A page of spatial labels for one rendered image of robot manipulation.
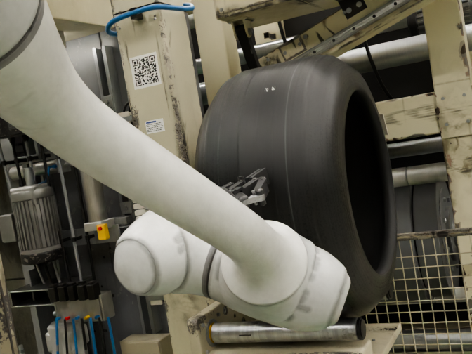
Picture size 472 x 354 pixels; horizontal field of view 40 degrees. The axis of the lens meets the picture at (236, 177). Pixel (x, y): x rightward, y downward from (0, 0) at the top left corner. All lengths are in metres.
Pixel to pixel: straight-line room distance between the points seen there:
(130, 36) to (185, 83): 0.17
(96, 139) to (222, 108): 0.76
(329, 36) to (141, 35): 0.52
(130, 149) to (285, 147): 0.64
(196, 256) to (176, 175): 0.22
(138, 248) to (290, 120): 0.51
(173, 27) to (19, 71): 1.11
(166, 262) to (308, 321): 0.18
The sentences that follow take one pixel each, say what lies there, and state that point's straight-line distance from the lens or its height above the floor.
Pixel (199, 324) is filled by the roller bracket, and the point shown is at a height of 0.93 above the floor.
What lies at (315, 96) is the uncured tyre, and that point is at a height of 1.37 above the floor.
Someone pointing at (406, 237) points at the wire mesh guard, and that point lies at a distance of 1.76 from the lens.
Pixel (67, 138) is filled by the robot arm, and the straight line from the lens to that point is 0.55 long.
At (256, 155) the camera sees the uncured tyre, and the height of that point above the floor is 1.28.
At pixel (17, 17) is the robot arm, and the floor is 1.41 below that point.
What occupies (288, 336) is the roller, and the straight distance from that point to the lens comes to 1.38.
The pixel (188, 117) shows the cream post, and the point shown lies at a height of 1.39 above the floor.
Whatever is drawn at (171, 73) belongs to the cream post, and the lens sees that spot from 1.50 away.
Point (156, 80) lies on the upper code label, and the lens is 1.51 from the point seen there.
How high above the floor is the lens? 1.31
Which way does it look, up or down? 3 degrees down
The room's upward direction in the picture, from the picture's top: 10 degrees counter-clockwise
